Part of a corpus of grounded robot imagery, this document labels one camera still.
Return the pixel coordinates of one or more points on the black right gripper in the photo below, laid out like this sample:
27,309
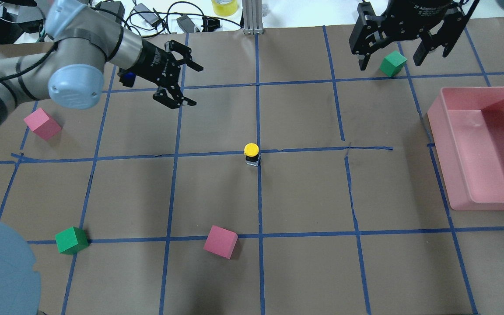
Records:
405,21

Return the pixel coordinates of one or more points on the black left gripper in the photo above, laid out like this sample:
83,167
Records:
152,57

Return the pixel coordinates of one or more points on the green cube near right arm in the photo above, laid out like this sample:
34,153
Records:
392,63

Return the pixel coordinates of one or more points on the pink cube near left arm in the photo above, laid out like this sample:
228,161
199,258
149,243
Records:
42,124

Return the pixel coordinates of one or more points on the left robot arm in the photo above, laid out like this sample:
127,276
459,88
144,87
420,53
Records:
71,74

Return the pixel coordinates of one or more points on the small black adapter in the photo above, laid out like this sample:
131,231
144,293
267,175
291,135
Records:
186,24

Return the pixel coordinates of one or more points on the black power adapter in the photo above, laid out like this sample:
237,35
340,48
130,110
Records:
112,9

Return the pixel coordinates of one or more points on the yellow tape roll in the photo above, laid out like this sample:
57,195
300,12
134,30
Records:
224,8

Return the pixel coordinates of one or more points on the pink plastic bin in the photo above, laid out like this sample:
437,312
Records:
467,125

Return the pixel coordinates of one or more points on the pink cube front centre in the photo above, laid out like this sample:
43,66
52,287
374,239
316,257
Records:
221,242

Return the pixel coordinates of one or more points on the green cube front left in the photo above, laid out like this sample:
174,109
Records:
71,241

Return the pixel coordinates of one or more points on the aluminium frame post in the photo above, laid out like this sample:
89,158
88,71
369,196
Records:
252,17

